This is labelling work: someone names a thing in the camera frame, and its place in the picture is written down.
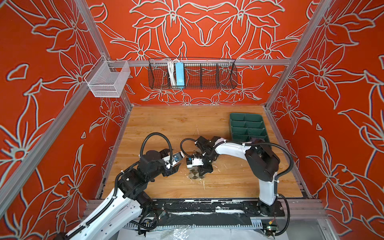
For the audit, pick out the black wire wall basket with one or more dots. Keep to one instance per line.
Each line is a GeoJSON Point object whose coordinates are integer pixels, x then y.
{"type": "Point", "coordinates": [200, 74]}

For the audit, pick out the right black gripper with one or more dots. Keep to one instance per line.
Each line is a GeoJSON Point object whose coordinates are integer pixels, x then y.
{"type": "Point", "coordinates": [204, 170]}

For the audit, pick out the light blue box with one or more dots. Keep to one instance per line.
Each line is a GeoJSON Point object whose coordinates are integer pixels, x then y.
{"type": "Point", "coordinates": [180, 76]}

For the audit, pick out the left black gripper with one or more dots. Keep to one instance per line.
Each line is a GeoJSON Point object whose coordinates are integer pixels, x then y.
{"type": "Point", "coordinates": [164, 153]}

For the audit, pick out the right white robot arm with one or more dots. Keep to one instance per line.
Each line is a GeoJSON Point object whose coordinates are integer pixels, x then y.
{"type": "Point", "coordinates": [264, 163]}

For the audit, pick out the green plastic divider tray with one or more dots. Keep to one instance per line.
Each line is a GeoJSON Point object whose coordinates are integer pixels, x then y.
{"type": "Point", "coordinates": [245, 127]}

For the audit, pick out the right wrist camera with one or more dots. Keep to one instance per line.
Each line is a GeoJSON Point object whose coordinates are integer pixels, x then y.
{"type": "Point", "coordinates": [194, 162]}

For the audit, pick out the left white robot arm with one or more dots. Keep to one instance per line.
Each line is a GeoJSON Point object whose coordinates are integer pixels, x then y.
{"type": "Point", "coordinates": [128, 200]}

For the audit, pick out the beige argyle sock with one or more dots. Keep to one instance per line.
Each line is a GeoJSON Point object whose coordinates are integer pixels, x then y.
{"type": "Point", "coordinates": [196, 174]}

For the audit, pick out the clear acrylic wall bin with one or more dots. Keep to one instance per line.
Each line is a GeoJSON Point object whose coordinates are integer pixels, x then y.
{"type": "Point", "coordinates": [107, 79]}

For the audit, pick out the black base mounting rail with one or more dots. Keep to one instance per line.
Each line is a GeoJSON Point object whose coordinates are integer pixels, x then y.
{"type": "Point", "coordinates": [219, 213]}

